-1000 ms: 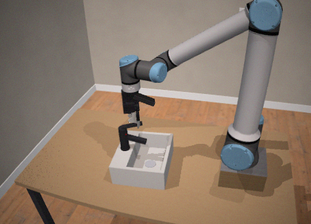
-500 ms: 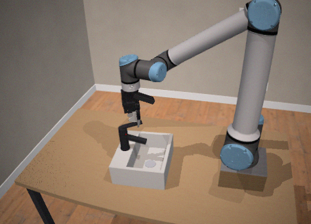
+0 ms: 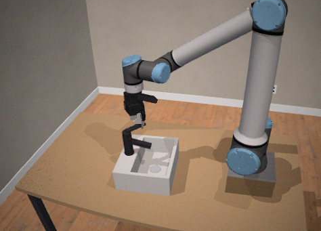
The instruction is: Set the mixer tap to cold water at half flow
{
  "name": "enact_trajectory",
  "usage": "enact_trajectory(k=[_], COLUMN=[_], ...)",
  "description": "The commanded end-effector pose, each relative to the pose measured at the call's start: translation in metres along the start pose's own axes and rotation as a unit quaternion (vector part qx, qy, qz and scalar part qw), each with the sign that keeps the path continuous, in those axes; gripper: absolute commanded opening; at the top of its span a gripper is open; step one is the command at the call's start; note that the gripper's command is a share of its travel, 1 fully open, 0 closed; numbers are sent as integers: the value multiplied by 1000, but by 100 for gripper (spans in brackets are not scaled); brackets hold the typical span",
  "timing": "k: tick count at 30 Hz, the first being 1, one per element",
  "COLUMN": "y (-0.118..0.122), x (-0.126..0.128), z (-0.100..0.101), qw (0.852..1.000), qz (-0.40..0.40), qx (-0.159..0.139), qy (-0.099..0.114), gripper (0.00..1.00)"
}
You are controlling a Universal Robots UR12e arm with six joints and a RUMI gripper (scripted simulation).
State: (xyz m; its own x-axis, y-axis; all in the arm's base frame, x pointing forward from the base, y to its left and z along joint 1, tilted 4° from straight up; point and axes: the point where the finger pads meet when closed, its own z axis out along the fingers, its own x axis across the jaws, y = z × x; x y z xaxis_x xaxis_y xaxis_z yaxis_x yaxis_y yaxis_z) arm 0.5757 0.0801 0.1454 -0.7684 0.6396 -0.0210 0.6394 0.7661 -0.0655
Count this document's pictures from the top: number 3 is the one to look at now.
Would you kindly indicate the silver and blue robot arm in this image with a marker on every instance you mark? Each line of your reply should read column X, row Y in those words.
column 266, row 18

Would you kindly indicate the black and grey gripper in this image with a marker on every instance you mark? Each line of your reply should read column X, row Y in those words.
column 135, row 108

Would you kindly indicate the white square sink basin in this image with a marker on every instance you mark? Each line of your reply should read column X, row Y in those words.
column 147, row 170

